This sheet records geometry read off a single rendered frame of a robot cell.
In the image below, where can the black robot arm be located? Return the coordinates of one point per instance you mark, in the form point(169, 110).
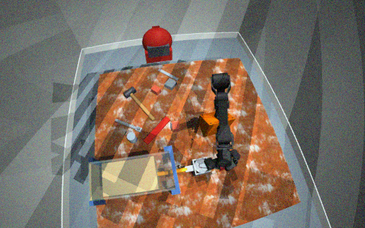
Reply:
point(224, 135)

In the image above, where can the red flat bar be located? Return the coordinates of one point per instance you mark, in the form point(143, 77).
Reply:
point(156, 130)

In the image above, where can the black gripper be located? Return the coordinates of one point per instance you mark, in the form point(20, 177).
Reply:
point(213, 163)

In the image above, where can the clear-panelled guard cubby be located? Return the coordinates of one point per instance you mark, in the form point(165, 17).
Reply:
point(130, 177)

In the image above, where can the grey metal rod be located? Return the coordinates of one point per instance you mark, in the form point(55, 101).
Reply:
point(134, 127)

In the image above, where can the grey cylinder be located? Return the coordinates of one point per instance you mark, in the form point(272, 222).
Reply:
point(132, 137)

